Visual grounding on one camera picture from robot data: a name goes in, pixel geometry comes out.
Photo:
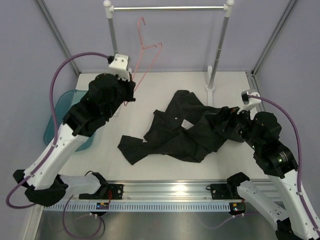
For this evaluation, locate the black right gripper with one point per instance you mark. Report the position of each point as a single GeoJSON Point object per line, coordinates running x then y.
{"type": "Point", "coordinates": [235, 116]}

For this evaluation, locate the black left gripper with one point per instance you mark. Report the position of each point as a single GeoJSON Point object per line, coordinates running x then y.
{"type": "Point", "coordinates": [130, 86]}

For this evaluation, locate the pink wire hanger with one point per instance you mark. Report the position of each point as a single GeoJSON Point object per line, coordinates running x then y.
{"type": "Point", "coordinates": [144, 45]}

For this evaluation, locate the black pinstriped shirt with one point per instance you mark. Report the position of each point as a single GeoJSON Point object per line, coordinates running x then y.
{"type": "Point", "coordinates": [187, 130]}

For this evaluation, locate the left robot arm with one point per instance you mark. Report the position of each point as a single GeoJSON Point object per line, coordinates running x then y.
{"type": "Point", "coordinates": [44, 184]}

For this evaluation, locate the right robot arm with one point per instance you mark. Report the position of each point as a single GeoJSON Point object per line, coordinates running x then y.
{"type": "Point", "coordinates": [296, 220]}

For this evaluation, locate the teal plastic tray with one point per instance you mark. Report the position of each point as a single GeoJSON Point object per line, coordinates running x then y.
{"type": "Point", "coordinates": [66, 100]}

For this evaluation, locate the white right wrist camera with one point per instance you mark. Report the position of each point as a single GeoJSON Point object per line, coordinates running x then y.
{"type": "Point", "coordinates": [250, 100]}

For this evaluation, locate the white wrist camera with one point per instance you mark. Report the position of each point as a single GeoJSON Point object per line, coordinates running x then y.
{"type": "Point", "coordinates": [250, 100]}
{"type": "Point", "coordinates": [120, 67]}

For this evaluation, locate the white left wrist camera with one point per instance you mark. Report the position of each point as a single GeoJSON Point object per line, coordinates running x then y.
{"type": "Point", "coordinates": [120, 67]}

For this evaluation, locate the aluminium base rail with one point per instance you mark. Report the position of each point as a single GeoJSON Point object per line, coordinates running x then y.
{"type": "Point", "coordinates": [160, 191]}

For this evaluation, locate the left aluminium frame post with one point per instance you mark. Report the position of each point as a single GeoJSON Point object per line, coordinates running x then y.
{"type": "Point", "coordinates": [51, 24]}

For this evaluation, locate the aluminium frame post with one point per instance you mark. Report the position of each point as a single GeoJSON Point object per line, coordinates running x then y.
{"type": "Point", "coordinates": [51, 24]}
{"type": "Point", "coordinates": [274, 35]}

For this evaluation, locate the white slotted cable duct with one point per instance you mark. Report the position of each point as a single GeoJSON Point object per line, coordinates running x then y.
{"type": "Point", "coordinates": [82, 206]}

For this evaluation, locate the right aluminium frame post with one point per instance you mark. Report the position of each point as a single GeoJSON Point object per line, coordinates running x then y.
{"type": "Point", "coordinates": [274, 35]}

